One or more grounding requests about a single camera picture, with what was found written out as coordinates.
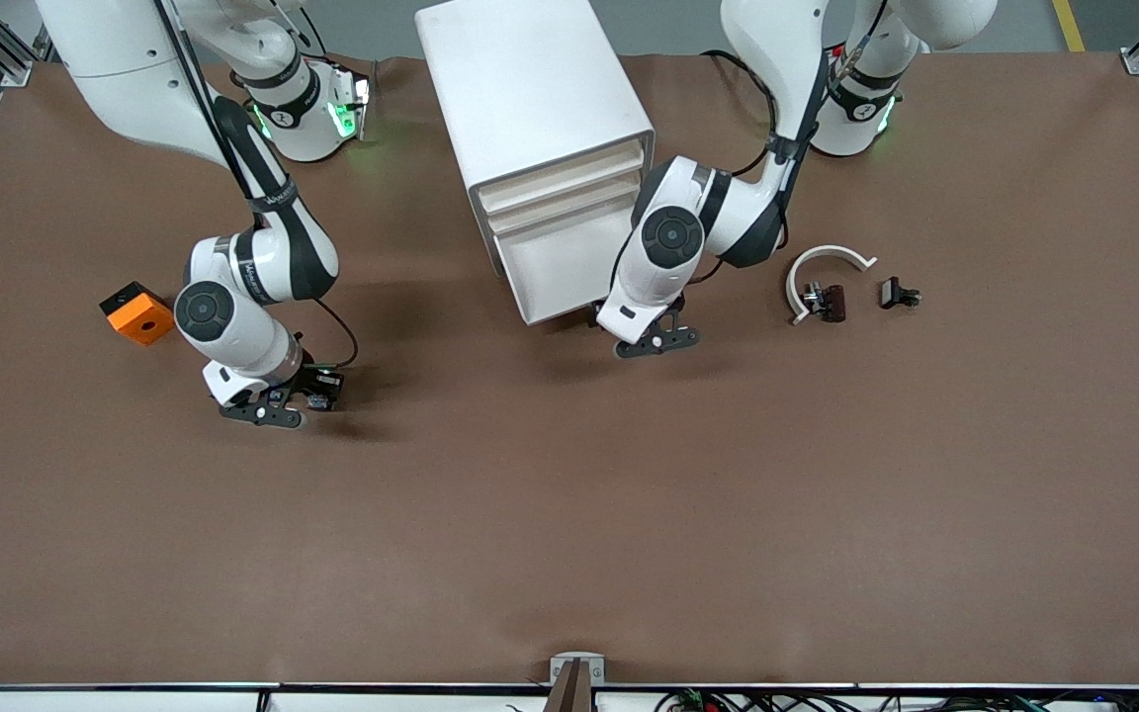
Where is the brown table cover sheet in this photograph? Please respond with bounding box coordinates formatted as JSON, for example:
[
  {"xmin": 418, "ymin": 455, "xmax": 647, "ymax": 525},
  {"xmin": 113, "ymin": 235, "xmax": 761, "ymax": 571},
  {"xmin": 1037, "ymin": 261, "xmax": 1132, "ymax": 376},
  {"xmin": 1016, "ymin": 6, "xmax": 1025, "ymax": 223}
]
[{"xmin": 0, "ymin": 51, "xmax": 1139, "ymax": 688}]

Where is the white curved plastic piece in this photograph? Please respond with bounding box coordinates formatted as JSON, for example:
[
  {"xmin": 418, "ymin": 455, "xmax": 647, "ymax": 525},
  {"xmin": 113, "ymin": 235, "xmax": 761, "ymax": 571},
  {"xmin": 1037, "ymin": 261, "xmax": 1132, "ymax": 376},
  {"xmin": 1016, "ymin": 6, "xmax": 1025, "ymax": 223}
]
[{"xmin": 785, "ymin": 244, "xmax": 878, "ymax": 326}]

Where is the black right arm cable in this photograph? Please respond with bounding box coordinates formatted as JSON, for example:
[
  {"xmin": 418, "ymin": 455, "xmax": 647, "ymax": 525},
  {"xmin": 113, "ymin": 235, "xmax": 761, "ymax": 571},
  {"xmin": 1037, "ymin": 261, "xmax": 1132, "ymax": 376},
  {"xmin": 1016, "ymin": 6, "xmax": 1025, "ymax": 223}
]
[{"xmin": 156, "ymin": 0, "xmax": 361, "ymax": 372}]

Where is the orange button enclosure box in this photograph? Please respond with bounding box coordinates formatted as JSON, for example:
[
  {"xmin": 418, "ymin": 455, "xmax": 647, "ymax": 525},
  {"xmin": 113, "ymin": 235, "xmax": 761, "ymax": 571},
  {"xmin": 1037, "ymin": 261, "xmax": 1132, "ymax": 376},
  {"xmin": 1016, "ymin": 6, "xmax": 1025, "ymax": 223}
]
[{"xmin": 99, "ymin": 281, "xmax": 180, "ymax": 347}]

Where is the black base power cable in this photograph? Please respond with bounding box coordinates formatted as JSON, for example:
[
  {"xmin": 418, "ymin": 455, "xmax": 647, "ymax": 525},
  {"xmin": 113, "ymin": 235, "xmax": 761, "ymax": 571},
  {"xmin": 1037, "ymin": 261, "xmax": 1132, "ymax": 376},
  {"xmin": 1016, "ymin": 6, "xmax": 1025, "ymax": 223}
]
[{"xmin": 701, "ymin": 47, "xmax": 778, "ymax": 105}]

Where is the grey metal bracket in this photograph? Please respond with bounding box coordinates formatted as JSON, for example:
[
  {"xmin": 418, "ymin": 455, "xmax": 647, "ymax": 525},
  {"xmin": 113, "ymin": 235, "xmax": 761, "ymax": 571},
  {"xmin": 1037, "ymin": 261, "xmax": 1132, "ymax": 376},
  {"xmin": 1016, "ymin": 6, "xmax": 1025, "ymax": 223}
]
[{"xmin": 549, "ymin": 652, "xmax": 607, "ymax": 686}]

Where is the grey vertical mounting post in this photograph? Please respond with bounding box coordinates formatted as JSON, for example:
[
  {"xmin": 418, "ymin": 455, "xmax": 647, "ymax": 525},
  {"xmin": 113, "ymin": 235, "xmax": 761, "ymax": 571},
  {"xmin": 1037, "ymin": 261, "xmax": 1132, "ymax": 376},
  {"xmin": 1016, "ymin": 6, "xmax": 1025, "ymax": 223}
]
[{"xmin": 542, "ymin": 660, "xmax": 595, "ymax": 712}]

